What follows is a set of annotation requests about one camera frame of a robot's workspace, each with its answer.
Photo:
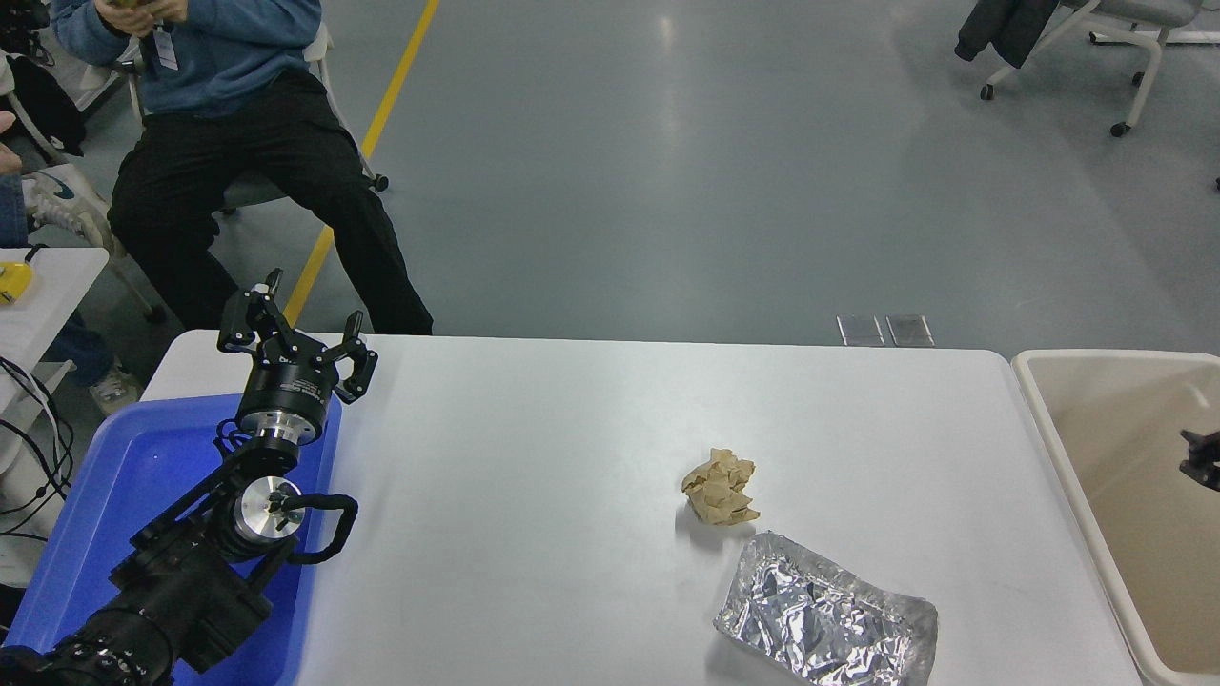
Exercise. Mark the yellow object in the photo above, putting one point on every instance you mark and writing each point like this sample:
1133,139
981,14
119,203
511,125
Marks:
11,281

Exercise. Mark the seated person's left hand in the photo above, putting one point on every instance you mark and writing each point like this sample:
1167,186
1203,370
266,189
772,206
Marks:
167,10

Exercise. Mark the silver foil tray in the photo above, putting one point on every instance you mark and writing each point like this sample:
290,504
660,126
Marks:
820,615

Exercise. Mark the silver floor plate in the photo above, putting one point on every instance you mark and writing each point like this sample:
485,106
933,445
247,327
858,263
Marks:
910,330
861,331

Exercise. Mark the seated person's right hand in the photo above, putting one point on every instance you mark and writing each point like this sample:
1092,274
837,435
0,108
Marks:
124,17

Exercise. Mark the dark jacket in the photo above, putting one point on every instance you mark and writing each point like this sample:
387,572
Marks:
1006,29

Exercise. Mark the seated person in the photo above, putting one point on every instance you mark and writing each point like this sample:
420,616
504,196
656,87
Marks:
248,143

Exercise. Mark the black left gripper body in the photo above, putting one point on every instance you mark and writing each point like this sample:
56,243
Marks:
288,386

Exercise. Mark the blue plastic tray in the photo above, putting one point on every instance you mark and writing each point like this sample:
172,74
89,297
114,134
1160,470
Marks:
124,476

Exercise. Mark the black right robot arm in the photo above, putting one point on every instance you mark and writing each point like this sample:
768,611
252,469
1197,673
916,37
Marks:
1206,462

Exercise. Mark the white side table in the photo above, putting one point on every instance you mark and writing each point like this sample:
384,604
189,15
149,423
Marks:
48,305

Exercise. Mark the black garment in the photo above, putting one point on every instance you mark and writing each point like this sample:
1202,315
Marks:
43,105

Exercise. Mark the crumpled tan paper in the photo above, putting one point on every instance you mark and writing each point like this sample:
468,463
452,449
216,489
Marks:
720,491

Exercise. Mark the large pale bin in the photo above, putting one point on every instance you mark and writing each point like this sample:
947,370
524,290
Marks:
1144,514

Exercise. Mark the person's hand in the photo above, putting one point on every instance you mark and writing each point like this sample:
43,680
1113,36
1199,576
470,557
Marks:
8,143

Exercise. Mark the white office chair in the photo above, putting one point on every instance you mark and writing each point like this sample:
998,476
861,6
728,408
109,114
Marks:
367,162

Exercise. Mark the white chair with grey seat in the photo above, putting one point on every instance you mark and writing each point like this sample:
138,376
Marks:
1144,38

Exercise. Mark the person with white shoes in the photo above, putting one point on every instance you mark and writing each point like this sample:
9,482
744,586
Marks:
71,195

